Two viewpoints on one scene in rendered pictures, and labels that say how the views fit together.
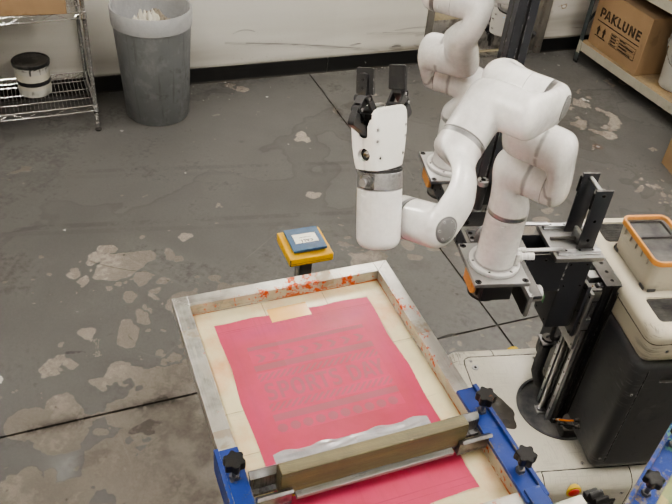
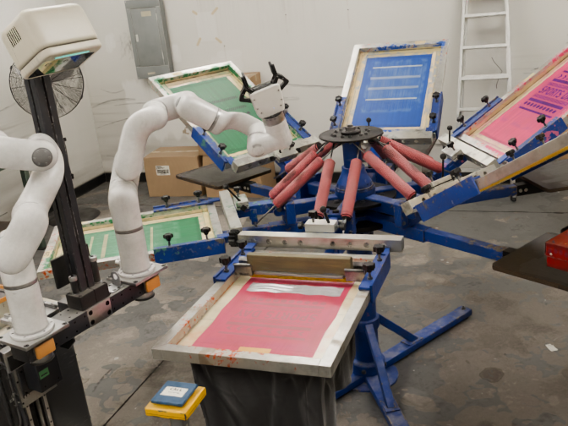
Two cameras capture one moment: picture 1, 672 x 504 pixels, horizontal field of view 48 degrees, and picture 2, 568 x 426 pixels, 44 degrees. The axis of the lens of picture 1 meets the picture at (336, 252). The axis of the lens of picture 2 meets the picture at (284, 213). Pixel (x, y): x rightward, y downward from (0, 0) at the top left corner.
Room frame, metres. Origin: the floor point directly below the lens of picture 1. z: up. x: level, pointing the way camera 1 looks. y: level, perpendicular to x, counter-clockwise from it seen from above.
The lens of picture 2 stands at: (2.60, 1.57, 2.06)
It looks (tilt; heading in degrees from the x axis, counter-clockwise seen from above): 19 degrees down; 226
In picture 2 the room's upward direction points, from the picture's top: 6 degrees counter-clockwise
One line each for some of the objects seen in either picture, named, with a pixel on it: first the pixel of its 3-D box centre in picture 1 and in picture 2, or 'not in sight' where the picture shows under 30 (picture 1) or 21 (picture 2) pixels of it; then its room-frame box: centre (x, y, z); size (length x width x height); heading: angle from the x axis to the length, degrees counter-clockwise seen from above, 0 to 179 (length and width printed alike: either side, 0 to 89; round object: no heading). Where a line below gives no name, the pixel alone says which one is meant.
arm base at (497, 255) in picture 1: (506, 237); (129, 249); (1.46, -0.40, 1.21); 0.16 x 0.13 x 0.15; 102
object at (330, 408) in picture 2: not in sight; (340, 374); (1.09, 0.18, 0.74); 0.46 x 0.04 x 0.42; 25
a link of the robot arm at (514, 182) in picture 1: (519, 184); (124, 205); (1.45, -0.40, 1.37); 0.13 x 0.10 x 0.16; 56
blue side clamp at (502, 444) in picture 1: (497, 447); (236, 269); (1.02, -0.39, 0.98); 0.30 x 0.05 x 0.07; 25
